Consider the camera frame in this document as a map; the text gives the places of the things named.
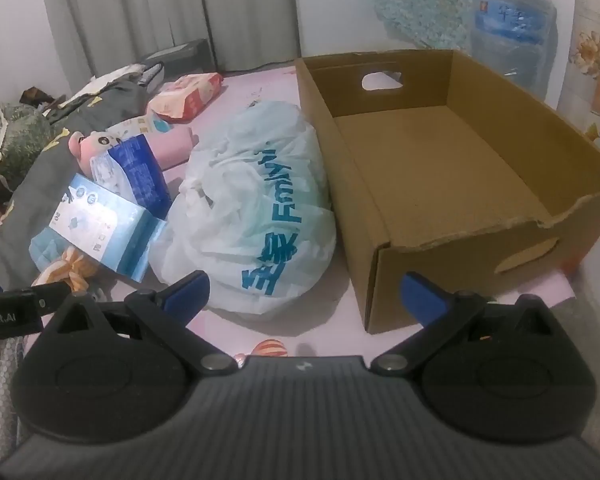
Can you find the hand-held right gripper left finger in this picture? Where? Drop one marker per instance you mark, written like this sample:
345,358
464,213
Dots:
187,290

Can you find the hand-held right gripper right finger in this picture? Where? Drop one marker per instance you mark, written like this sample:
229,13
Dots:
420,294

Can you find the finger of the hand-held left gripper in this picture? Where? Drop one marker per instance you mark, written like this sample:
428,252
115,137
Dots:
52,296

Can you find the blue and white carton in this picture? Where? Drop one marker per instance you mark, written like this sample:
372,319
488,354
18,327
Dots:
95,220

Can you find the blue wet wipes pack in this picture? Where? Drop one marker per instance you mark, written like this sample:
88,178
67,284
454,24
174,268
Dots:
140,170

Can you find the brown cardboard box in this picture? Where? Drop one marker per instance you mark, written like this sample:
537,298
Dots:
430,150

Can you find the orange striped plush toy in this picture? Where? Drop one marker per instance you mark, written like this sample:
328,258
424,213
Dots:
65,270

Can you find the honeycomb patterned cloth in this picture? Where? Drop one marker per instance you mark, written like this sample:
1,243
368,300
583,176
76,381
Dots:
0,385

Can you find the pink bed sheet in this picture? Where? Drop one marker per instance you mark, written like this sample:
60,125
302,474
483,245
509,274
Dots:
330,330

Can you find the white plastic bag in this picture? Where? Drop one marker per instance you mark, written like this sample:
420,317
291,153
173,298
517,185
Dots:
240,200

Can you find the grey blanket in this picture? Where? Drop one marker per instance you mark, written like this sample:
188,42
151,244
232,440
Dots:
40,180

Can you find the pink plush toy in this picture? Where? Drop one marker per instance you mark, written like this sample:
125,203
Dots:
87,142

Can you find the green patterned pillow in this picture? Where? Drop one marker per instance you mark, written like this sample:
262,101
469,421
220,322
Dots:
20,140

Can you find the red and white tissue pack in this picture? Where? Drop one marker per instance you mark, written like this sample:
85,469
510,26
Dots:
185,95

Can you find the brown plush toy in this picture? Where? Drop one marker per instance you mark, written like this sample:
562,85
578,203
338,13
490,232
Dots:
32,95

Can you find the dark grey case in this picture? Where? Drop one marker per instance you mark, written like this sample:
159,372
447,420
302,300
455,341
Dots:
185,52

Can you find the large blue water jug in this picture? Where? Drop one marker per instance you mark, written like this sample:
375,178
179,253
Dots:
510,25

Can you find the grey curtain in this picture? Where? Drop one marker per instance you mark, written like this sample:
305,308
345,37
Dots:
130,5

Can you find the floral wall poster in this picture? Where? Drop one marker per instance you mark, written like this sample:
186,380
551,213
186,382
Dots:
595,60

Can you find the teal patterned wall cloth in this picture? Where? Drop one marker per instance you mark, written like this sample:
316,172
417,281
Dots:
420,0

